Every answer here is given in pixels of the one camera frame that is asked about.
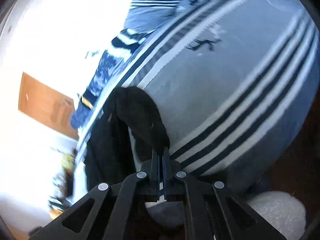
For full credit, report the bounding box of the blue white patterned bedsheet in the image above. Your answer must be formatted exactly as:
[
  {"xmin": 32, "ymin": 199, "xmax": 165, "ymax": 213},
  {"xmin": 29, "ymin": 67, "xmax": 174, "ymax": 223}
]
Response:
[{"xmin": 69, "ymin": 0, "xmax": 226, "ymax": 131}]

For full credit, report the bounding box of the grey striped bed blanket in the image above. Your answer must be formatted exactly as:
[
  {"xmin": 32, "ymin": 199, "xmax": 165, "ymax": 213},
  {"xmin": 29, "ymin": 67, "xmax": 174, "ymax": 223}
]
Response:
[{"xmin": 72, "ymin": 0, "xmax": 316, "ymax": 196}]

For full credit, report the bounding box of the black small garment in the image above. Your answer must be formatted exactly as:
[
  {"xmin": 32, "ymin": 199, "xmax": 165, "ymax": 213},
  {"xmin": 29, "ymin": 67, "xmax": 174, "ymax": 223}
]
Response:
[{"xmin": 84, "ymin": 87, "xmax": 170, "ymax": 190}]

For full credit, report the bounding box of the wooden door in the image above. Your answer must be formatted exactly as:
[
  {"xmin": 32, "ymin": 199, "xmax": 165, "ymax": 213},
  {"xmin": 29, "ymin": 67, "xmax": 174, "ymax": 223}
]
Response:
[{"xmin": 18, "ymin": 73, "xmax": 79, "ymax": 140}]

